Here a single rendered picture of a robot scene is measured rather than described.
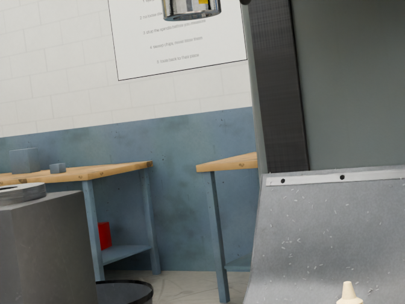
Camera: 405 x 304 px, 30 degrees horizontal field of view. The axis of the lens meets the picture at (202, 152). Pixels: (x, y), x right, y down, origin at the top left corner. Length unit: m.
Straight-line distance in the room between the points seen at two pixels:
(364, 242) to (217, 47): 4.67
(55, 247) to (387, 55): 0.45
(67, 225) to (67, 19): 5.69
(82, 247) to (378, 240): 0.35
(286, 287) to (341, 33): 0.32
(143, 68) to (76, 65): 0.70
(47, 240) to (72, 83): 5.68
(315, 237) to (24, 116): 5.96
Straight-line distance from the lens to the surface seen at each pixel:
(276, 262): 0.97
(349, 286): 0.59
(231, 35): 5.48
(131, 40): 5.99
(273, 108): 1.00
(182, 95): 5.72
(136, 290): 2.78
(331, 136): 0.97
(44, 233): 0.74
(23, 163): 6.41
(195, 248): 5.82
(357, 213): 0.94
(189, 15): 0.63
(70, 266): 0.77
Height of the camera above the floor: 1.20
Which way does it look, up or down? 3 degrees down
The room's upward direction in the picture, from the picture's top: 7 degrees counter-clockwise
